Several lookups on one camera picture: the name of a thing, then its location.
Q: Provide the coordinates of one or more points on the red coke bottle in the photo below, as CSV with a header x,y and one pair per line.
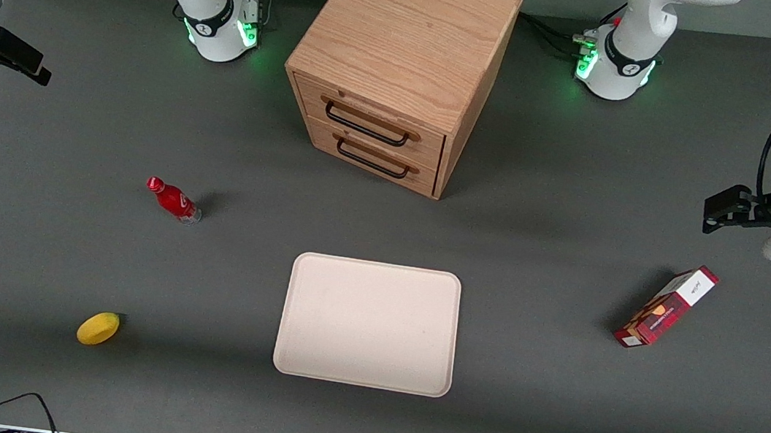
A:
x,y
175,202

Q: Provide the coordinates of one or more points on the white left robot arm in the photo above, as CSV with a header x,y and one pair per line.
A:
x,y
626,55

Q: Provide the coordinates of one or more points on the beige rectangular tray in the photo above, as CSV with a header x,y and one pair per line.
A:
x,y
368,325

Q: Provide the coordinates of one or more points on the red cookie box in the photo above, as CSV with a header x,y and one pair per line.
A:
x,y
668,307

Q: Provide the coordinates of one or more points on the yellow lemon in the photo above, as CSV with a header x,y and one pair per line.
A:
x,y
98,328

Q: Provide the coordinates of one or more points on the wooden drawer front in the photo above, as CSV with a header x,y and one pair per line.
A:
x,y
377,160
368,120

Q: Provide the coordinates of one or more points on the wooden drawer cabinet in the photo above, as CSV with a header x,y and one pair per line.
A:
x,y
408,35

